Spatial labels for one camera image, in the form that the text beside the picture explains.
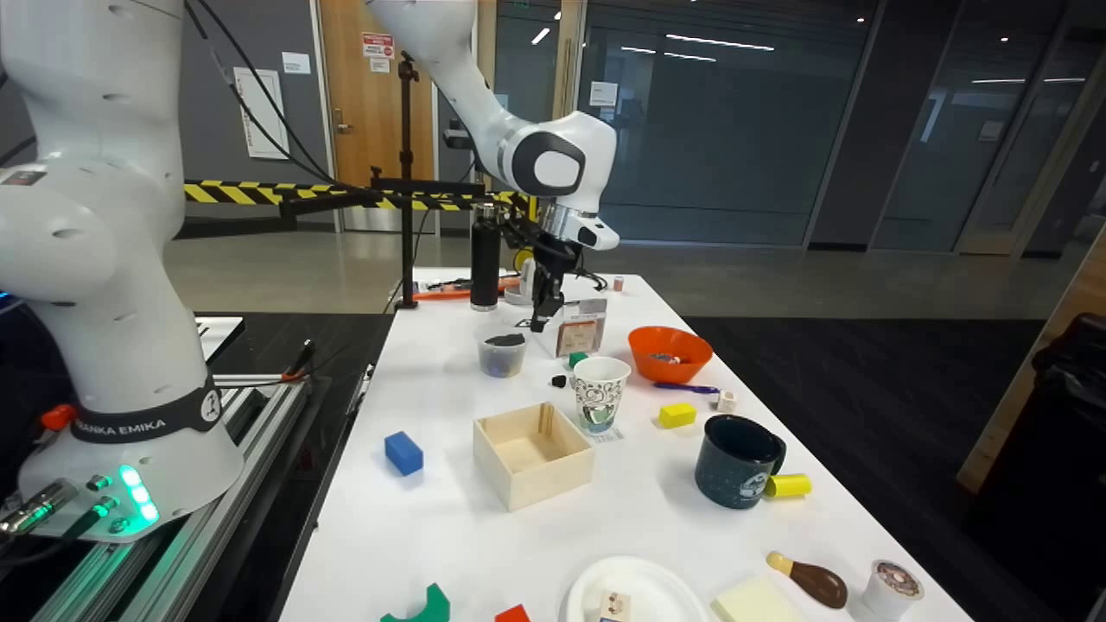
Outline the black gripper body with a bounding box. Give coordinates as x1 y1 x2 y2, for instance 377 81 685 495
528 230 582 284

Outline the clear round plastic container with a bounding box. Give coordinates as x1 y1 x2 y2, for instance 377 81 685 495
479 329 534 379

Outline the flat white box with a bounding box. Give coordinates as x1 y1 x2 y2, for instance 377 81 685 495
552 292 612 360

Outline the black bottle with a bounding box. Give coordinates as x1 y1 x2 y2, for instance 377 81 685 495
466 203 506 306

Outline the patterned paper cup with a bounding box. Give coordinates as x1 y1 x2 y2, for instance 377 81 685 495
566 351 636 434

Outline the orange plastic bowl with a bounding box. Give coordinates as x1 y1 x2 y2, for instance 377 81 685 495
625 326 718 392

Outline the black stand with crossbar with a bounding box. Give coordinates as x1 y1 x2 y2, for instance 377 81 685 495
365 49 489 310

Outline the open wooden box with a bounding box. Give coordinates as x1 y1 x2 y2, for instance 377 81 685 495
472 397 600 514

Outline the yellow rectangular block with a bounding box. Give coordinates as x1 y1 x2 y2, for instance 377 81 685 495
653 397 702 431

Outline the blue rectangular block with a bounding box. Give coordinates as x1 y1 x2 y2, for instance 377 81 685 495
381 430 429 481

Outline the dark blue mug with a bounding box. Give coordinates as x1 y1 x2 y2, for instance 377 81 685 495
692 410 793 510

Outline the wooden door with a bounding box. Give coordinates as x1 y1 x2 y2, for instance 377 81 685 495
314 0 444 188

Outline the yellow cylinder block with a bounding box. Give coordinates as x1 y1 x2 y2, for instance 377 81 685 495
763 470 815 504

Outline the yellow black caution barrier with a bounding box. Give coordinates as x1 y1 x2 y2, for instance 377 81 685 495
181 176 539 216

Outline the white round plate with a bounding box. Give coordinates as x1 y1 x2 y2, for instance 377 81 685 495
563 554 708 622

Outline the white paper sign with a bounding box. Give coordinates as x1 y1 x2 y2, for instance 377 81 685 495
233 67 291 163

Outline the green arch block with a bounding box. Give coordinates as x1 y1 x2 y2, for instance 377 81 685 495
377 582 456 622

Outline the pale yellow sponge pad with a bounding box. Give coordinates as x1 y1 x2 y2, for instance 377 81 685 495
708 574 807 622

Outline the brown drumstick-shaped object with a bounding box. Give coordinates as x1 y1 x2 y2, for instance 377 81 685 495
763 548 852 613

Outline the small white cup brown content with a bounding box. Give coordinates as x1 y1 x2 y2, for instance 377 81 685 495
858 557 926 622

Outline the red-handled tool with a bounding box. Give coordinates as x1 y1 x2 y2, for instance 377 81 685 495
416 279 479 305

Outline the aluminium rail with black base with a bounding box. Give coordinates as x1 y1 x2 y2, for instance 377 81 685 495
32 373 350 622

